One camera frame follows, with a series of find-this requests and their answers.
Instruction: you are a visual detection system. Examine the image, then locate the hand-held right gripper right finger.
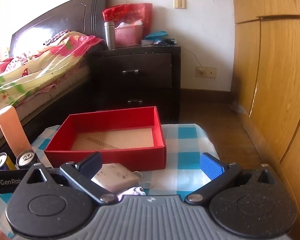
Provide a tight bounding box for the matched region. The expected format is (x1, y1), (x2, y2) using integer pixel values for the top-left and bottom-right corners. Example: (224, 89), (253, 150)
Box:
(185, 152), (277, 204)

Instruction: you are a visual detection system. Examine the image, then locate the red cardboard box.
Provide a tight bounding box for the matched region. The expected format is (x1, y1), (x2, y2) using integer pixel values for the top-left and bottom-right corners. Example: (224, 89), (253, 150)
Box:
(44, 106), (167, 171)

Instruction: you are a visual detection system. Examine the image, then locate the wooden wardrobe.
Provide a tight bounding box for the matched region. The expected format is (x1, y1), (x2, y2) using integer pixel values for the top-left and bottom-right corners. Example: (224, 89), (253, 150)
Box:
(230, 0), (300, 233)

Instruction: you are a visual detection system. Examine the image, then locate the white plastic bag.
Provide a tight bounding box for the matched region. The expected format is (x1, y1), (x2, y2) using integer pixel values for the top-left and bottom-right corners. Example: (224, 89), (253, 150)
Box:
(116, 20), (143, 28)

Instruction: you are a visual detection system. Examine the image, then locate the thin power cable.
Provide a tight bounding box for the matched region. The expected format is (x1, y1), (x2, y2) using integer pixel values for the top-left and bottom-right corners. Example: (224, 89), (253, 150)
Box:
(176, 44), (204, 74)

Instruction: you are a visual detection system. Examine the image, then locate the pink plastic basket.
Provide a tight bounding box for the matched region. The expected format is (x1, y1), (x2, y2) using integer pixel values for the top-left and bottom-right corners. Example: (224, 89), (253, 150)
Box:
(114, 25), (144, 47)

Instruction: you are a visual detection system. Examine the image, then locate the red plastic bag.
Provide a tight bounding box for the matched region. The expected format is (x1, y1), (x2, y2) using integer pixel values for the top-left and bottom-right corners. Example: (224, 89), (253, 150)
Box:
(102, 3), (153, 39)

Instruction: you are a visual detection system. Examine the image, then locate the blue white checked tablecloth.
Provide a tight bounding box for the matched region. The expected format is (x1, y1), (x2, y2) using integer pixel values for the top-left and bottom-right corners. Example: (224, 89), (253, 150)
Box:
(0, 124), (222, 240)

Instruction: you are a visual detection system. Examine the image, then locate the wall socket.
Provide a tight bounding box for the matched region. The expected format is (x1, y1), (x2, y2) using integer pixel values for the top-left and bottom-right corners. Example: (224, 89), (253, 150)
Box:
(196, 66), (217, 78)

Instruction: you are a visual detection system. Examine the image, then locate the bed mattress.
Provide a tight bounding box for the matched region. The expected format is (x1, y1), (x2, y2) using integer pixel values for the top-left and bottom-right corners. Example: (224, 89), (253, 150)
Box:
(0, 65), (90, 150)

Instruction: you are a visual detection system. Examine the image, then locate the dark wooden nightstand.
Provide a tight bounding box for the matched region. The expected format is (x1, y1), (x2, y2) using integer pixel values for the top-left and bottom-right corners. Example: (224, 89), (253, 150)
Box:
(89, 44), (182, 124)

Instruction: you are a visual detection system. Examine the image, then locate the dark wooden headboard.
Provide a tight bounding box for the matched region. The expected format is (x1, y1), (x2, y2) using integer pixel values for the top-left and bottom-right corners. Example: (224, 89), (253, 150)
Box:
(9, 0), (110, 58)

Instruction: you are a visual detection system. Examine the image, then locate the steel thermos flask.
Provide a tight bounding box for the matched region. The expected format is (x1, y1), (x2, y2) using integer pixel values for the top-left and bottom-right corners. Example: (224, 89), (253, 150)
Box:
(104, 22), (116, 50)

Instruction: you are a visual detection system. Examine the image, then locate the speckled white sponge block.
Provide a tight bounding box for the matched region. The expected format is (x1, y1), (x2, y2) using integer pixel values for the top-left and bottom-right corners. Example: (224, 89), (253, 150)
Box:
(91, 163), (140, 193)

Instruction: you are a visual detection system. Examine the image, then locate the floral quilt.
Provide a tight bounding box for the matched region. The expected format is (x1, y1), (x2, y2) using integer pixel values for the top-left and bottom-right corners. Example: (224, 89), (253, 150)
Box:
(0, 30), (107, 130)

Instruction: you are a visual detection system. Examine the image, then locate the blue face mask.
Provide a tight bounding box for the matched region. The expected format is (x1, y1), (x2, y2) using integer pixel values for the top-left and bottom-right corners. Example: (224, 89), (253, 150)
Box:
(120, 171), (153, 197)

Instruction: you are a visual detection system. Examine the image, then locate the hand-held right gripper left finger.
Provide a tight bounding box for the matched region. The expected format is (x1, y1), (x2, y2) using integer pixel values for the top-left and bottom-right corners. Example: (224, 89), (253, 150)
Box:
(24, 152), (118, 204)

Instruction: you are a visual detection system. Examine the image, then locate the blue folded paper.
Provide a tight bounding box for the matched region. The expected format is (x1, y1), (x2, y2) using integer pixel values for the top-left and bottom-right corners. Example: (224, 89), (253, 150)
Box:
(145, 31), (169, 40)

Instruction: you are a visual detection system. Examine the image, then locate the clear plastic wrapper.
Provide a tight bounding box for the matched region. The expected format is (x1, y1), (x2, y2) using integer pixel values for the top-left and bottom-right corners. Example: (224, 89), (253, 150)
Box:
(229, 100), (247, 114)

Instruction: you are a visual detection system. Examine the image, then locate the small pale packet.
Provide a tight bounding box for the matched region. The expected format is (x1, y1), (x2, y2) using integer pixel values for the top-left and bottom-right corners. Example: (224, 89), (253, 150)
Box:
(141, 39), (163, 46)

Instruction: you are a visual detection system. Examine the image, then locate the peach ribbed bottle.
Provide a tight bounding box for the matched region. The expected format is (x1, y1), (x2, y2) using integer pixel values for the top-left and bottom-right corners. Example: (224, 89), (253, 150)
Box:
(0, 106), (32, 160)

